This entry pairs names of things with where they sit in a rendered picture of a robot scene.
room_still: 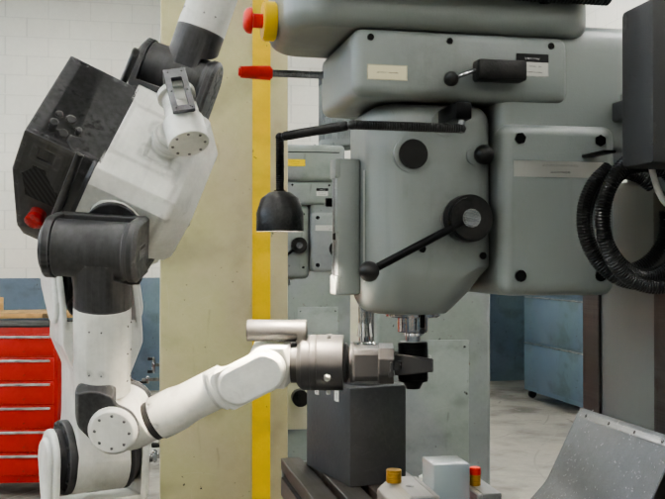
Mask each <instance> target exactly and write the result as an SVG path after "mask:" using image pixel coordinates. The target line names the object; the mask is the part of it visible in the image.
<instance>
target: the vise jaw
mask: <svg viewBox="0 0 665 499"><path fill-rule="evenodd" d="M377 499H440V497H439V496H438V495H437V494H436V493H435V492H434V491H432V490H431V489H430V488H429V487H428V486H427V485H425V484H424V483H423V482H422V481H421V480H420V479H418V478H417V477H416V476H402V482H401V483H397V484H392V483H387V482H386V481H385V482H384V483H383V484H382V485H381V486H380V487H379V488H378V489H377Z"/></svg>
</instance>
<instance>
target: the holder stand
mask: <svg viewBox="0 0 665 499"><path fill-rule="evenodd" d="M307 465H309V466H311V467H313V468H315V469H316V470H318V471H320V472H322V473H324V474H326V475H328V476H330V477H332V478H334V479H336V480H337V481H339V482H341V483H343V484H345V485H347V486H349V487H356V486H366V485H376V484H383V483H384V482H385V481H386V469H387V468H400V469H402V476H406V387H405V385H404V384H400V383H396V382H394V384H379V383H378V381H356V382H354V383H350V379H349V378H348V380H347V382H346V383H344V387H343V391H337V390H331V394H330V395H327V392H326V390H307Z"/></svg>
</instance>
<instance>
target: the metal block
mask: <svg viewBox="0 0 665 499"><path fill-rule="evenodd" d="M423 483H424V484H425V485H427V486H428V487H429V488H430V489H431V490H432V491H434V492H435V493H436V494H437V495H438V496H439V497H440V499H470V464H469V463H468V462H466V461H465V460H463V459H462V458H460V457H459V456H457V455H441V456H423Z"/></svg>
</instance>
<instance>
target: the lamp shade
mask: <svg viewBox="0 0 665 499"><path fill-rule="evenodd" d="M256 231H257V232H304V212H303V209H302V206H301V203H300V200H299V198H298V197H296V196H295V195H294V194H292V193H291V192H287V191H286V190H274V191H273V192H269V193H267V194H266V195H265V196H263V197H262V198H261V199H260V202H259V205H258V208H257V211H256Z"/></svg>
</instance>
